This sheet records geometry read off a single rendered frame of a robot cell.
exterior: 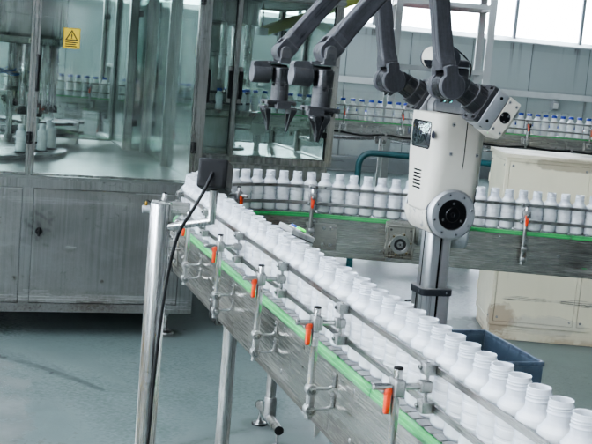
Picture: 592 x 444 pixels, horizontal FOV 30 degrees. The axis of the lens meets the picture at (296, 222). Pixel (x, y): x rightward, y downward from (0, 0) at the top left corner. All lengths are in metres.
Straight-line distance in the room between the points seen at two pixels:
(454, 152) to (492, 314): 3.77
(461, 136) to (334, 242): 1.36
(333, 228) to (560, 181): 2.69
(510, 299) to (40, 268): 2.92
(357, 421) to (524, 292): 4.96
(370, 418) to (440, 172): 1.41
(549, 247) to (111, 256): 2.59
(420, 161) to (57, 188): 3.07
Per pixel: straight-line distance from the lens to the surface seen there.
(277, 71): 3.55
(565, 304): 7.21
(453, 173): 3.45
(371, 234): 4.67
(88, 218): 6.21
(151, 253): 1.79
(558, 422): 1.63
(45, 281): 6.25
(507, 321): 7.16
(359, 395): 2.22
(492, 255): 4.74
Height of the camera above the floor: 1.60
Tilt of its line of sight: 8 degrees down
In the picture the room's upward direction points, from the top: 5 degrees clockwise
